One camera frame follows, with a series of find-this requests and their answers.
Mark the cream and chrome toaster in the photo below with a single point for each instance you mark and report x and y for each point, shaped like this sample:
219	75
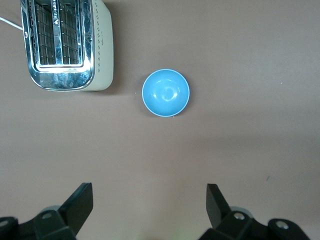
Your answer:
102	50

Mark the blue bowl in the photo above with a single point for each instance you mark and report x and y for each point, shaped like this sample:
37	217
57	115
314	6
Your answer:
165	93

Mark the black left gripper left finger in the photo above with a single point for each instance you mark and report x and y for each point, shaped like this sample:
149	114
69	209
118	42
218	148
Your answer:
75	207

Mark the brown table cover sheet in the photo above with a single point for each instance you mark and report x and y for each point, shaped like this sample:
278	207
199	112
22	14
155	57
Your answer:
225	137

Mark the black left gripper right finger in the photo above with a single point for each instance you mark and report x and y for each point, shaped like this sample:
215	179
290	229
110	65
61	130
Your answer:
217	207

